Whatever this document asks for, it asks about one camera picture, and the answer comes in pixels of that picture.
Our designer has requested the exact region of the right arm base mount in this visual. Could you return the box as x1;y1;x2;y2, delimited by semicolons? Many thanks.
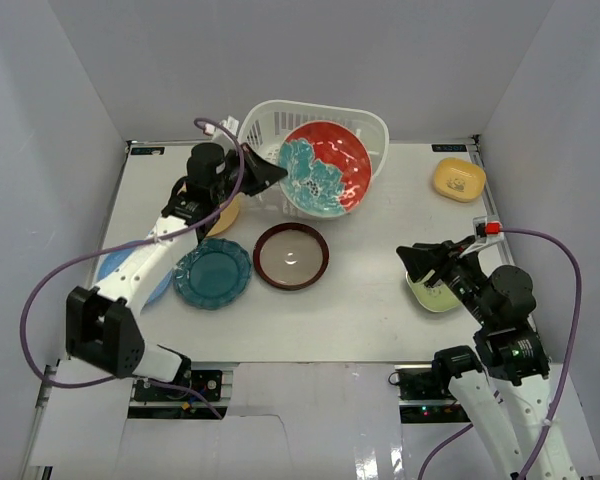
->
387;363;469;425

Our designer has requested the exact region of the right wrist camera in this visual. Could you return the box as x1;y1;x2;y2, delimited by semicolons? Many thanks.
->
473;215;504;248

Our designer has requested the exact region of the white plastic dish basket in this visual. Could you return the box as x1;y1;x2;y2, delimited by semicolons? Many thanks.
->
239;100;389;219

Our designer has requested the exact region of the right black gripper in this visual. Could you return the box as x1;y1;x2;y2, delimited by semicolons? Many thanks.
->
395;235;495;327

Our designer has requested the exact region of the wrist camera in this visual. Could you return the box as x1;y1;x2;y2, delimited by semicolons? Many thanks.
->
203;116;240;137
473;215;504;248

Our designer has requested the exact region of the round yellow plate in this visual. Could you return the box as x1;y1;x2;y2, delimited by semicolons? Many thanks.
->
174;187;241;237

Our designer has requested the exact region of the green square dish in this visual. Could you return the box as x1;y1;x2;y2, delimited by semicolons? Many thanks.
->
405;271;461;313

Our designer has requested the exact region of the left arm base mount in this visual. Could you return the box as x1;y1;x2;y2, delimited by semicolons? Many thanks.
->
128;368;231;421

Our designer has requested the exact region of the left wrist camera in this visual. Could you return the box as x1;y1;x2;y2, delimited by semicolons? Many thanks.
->
203;116;240;137

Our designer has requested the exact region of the dark red rimmed plate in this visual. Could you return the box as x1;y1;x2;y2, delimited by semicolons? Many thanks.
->
252;222;330;291

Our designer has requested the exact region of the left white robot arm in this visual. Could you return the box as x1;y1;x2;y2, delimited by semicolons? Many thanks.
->
66;142;287;399

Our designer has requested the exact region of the round light blue plate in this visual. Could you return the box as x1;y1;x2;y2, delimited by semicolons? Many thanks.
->
97;244;174;305

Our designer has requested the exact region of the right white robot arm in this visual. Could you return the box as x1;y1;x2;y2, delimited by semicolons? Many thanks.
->
396;236;579;479

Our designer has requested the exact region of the teal scalloped plate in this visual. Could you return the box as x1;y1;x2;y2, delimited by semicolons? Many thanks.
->
173;238;252;310

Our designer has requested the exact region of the red teal floral plate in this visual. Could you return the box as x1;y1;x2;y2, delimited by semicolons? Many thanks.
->
277;121;372;219

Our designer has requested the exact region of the yellow square dish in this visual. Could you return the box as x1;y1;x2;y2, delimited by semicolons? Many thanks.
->
432;157;486;203

